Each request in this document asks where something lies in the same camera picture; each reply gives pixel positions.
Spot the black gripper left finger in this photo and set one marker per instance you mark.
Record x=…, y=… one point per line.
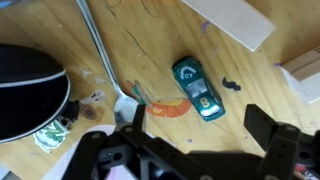
x=140, y=156

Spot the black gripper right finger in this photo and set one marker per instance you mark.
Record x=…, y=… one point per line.
x=286, y=150

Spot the green toy race car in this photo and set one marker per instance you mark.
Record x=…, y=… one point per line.
x=196, y=86

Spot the light wooden block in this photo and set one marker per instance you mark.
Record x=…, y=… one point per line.
x=233, y=16
x=300, y=63
x=310, y=90

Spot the metal spoon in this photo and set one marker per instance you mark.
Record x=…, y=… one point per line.
x=126, y=106

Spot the orange sticker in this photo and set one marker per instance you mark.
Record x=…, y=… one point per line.
x=170, y=108

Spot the black moustache sticker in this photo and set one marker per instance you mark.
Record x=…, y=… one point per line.
x=230, y=85

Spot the green cactus sticker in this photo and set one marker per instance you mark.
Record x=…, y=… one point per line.
x=50, y=136

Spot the wooden table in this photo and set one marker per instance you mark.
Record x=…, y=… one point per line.
x=150, y=43

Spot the black zip case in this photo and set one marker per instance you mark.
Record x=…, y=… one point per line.
x=30, y=93

